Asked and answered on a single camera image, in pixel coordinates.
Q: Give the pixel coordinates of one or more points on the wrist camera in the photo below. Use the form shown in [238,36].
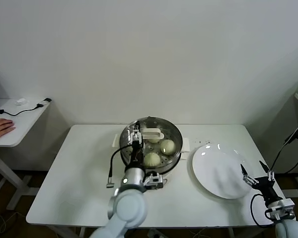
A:
[154,181]
[281,207]

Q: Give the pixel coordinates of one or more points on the stainless steel steamer basket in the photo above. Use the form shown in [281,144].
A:
[177,148]

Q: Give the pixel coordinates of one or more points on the small black adapter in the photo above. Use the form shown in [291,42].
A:
[46,100]

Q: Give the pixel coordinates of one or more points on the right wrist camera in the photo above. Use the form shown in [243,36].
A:
[281,207]

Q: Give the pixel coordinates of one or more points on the white desk foot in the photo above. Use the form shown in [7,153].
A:
[295,193]

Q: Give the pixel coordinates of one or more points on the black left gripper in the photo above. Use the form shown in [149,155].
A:
[136,156]

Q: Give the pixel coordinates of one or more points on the white crumpled tissue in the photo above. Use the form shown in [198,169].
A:
[21,101]

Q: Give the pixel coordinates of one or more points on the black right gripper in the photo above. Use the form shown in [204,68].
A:
[267,187]

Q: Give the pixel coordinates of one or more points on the glass pot lid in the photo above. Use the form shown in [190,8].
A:
[152,134]

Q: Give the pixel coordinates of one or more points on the white side desk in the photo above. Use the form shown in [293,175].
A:
[24,129]

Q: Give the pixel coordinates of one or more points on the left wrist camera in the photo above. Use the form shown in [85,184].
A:
[154,181]

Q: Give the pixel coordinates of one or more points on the white steamed baozi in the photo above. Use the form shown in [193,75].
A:
[168,146]
[152,160]
[154,140]

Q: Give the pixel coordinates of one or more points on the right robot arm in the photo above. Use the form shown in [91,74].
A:
[291,229]

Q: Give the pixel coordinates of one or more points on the person's hand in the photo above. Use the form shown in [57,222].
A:
[0,129]

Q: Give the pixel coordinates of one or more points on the white round plate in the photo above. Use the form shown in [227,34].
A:
[213,173]

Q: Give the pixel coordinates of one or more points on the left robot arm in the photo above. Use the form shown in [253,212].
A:
[129,205]

